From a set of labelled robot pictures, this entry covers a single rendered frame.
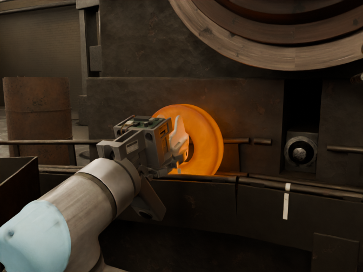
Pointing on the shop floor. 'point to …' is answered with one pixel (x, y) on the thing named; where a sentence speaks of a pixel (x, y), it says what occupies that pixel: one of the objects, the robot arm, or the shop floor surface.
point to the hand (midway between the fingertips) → (181, 136)
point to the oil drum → (39, 116)
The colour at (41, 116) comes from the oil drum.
